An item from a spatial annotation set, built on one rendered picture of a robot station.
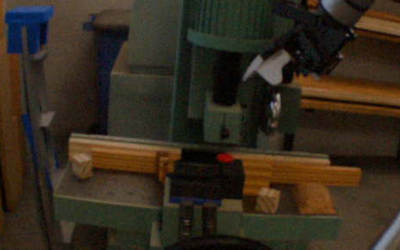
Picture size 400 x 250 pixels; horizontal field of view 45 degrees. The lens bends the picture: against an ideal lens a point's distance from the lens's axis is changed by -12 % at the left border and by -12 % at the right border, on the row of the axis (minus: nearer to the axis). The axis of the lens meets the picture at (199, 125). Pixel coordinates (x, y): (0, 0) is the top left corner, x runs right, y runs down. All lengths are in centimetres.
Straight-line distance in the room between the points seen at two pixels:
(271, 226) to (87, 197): 37
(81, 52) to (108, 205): 256
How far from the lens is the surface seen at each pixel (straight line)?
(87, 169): 113
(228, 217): 93
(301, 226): 108
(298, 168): 119
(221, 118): 108
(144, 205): 104
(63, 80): 360
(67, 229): 213
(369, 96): 331
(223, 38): 100
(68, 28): 352
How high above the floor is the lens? 140
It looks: 20 degrees down
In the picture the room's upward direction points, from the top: 6 degrees clockwise
